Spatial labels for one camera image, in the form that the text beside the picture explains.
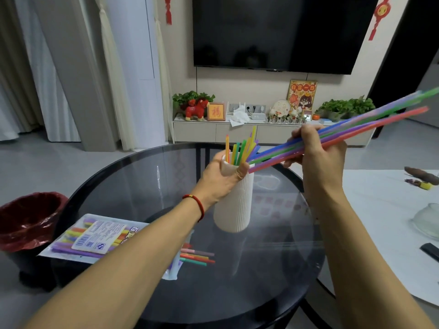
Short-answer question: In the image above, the person's right hand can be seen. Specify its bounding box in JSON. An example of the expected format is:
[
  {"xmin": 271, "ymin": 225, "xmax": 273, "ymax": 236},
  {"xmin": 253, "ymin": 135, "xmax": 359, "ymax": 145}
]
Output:
[{"xmin": 283, "ymin": 124, "xmax": 348, "ymax": 203}]

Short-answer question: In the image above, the person's left hand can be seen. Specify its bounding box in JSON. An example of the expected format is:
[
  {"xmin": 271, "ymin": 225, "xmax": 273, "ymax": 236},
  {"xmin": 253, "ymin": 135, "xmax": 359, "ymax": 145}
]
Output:
[{"xmin": 190, "ymin": 151, "xmax": 250, "ymax": 212}]

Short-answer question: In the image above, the white ribbed vase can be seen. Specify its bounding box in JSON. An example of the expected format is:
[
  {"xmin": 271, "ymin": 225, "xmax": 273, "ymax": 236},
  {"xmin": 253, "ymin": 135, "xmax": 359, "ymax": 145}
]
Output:
[{"xmin": 213, "ymin": 152, "xmax": 255, "ymax": 233}]

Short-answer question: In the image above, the bundle of long colourful straws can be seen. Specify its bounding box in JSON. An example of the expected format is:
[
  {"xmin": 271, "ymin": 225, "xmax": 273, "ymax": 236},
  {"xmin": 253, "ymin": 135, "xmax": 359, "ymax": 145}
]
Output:
[{"xmin": 248, "ymin": 87, "xmax": 439, "ymax": 174}]

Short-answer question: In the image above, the person's left forearm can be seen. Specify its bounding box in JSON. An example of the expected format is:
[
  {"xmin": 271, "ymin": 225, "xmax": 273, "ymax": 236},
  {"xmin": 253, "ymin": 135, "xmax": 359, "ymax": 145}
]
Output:
[{"xmin": 24, "ymin": 199, "xmax": 205, "ymax": 329}]

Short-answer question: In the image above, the person's right forearm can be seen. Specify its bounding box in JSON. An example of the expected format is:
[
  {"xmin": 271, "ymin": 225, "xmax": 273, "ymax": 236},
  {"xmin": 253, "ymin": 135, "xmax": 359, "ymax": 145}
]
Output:
[{"xmin": 305, "ymin": 190, "xmax": 437, "ymax": 329}]

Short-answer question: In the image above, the cluster of straws in vase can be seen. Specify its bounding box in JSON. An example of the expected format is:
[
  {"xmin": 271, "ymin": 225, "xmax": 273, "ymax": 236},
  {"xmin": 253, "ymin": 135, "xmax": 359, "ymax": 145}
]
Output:
[{"xmin": 225, "ymin": 126, "xmax": 261, "ymax": 166}]

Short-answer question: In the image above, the row of small figurines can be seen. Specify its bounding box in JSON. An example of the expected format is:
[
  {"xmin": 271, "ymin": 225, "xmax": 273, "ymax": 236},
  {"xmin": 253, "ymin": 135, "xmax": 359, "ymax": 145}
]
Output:
[{"xmin": 266, "ymin": 114, "xmax": 307, "ymax": 125}]

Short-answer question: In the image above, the crumpled white tissue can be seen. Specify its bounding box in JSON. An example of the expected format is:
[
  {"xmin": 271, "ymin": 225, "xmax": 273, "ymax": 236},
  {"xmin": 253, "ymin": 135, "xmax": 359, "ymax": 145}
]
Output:
[{"xmin": 229, "ymin": 103, "xmax": 251, "ymax": 127}]

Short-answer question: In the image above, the round white ornament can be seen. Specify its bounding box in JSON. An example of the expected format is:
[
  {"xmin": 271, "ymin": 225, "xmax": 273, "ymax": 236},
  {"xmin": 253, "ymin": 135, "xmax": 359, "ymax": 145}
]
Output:
[{"xmin": 270, "ymin": 99, "xmax": 291, "ymax": 118}]

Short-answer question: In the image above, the beige low television cabinet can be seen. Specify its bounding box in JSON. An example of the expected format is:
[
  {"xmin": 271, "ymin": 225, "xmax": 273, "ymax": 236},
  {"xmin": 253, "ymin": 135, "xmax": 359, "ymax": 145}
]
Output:
[{"xmin": 172, "ymin": 114, "xmax": 376, "ymax": 148}]

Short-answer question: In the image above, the orange framed picture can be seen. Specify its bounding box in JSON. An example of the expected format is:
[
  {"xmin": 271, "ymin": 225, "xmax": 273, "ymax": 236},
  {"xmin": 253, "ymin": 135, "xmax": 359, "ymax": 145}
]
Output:
[{"xmin": 207, "ymin": 103, "xmax": 226, "ymax": 122}]

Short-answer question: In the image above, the cartoon poster picture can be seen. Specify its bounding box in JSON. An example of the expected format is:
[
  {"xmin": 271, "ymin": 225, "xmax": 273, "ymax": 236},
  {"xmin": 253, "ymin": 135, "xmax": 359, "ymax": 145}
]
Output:
[{"xmin": 287, "ymin": 80, "xmax": 318, "ymax": 115}]

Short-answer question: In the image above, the green potted plant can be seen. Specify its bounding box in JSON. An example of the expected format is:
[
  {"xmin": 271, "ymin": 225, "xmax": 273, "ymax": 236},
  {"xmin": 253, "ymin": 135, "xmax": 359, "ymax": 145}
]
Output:
[
  {"xmin": 172, "ymin": 91, "xmax": 216, "ymax": 115},
  {"xmin": 314, "ymin": 96, "xmax": 376, "ymax": 122}
]

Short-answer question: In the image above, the red horse figurine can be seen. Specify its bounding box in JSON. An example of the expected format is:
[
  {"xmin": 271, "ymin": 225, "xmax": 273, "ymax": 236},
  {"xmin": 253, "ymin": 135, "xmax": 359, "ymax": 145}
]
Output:
[{"xmin": 185, "ymin": 99, "xmax": 209, "ymax": 122}]

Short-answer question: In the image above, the red loose straw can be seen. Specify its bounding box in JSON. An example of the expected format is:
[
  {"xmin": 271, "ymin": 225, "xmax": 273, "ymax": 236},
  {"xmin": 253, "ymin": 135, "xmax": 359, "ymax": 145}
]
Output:
[{"xmin": 180, "ymin": 255, "xmax": 216, "ymax": 264}]

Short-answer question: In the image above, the small yellow purple object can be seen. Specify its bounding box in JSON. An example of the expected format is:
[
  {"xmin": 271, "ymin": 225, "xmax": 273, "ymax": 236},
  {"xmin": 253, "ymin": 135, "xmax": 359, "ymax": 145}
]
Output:
[{"xmin": 404, "ymin": 178, "xmax": 434, "ymax": 191}]

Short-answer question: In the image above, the brown oblong object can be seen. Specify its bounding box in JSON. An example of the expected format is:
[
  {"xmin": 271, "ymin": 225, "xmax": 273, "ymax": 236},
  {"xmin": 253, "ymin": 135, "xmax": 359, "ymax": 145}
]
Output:
[{"xmin": 404, "ymin": 166, "xmax": 439, "ymax": 186}]

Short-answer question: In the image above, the clear glass bowl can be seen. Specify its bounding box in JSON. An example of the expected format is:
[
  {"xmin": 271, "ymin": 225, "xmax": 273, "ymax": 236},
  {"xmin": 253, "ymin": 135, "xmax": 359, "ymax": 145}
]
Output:
[{"xmin": 411, "ymin": 203, "xmax": 439, "ymax": 241}]

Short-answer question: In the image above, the white tower air conditioner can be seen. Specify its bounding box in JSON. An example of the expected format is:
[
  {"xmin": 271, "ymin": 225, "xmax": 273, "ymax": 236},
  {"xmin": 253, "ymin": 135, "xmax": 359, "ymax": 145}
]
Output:
[{"xmin": 102, "ymin": 0, "xmax": 167, "ymax": 150}]

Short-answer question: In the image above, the cream tied curtain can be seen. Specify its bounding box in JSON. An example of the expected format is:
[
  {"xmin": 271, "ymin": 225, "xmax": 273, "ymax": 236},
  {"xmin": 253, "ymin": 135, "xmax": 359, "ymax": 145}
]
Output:
[{"xmin": 93, "ymin": 0, "xmax": 138, "ymax": 152}]

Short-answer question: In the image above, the clear packet of colourful straws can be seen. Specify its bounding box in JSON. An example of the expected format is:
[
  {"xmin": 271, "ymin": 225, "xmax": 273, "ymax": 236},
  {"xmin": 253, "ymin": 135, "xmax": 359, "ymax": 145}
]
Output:
[{"xmin": 38, "ymin": 213, "xmax": 195, "ymax": 281}]

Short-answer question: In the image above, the flat black object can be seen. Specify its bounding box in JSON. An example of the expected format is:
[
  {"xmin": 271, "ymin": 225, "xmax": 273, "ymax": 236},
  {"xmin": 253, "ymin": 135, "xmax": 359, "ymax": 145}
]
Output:
[{"xmin": 420, "ymin": 242, "xmax": 439, "ymax": 263}]

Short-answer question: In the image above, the red gold hanging ornament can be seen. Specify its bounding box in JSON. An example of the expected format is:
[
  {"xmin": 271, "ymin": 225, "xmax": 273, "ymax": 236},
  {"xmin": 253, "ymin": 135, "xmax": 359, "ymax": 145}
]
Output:
[{"xmin": 368, "ymin": 0, "xmax": 392, "ymax": 41}]

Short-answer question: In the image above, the white sheer curtain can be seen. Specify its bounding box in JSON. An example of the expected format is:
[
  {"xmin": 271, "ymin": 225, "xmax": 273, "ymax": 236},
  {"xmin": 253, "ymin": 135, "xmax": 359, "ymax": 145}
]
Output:
[{"xmin": 0, "ymin": 0, "xmax": 81, "ymax": 143}]

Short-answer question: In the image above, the bin with red bag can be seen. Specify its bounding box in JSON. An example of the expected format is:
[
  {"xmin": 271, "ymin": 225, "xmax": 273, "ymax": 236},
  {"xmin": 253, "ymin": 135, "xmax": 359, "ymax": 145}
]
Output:
[{"xmin": 0, "ymin": 192, "xmax": 69, "ymax": 292}]

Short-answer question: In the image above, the beige curtain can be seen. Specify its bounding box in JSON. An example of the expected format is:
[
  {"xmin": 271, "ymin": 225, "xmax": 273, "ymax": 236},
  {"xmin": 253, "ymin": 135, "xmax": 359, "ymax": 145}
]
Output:
[{"xmin": 0, "ymin": 0, "xmax": 44, "ymax": 134}]

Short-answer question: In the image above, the red string bracelet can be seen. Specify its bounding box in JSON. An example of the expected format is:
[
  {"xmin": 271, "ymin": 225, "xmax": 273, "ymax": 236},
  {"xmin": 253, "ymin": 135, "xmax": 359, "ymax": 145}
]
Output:
[{"xmin": 182, "ymin": 194, "xmax": 205, "ymax": 222}]

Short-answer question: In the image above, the grey wall socket panel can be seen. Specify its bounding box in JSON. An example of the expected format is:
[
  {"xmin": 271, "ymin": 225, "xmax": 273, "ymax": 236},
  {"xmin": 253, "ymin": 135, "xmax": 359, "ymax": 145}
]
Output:
[{"xmin": 229, "ymin": 103, "xmax": 267, "ymax": 114}]

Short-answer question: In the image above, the black wall television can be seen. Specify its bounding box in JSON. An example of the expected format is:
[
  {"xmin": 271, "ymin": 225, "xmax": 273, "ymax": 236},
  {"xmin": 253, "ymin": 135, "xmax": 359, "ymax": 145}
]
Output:
[{"xmin": 192, "ymin": 0, "xmax": 380, "ymax": 75}]

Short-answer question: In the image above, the red tassel wall ornament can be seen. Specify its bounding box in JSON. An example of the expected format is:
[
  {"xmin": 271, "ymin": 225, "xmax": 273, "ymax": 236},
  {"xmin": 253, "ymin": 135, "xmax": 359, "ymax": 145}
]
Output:
[{"xmin": 162, "ymin": 0, "xmax": 175, "ymax": 25}]

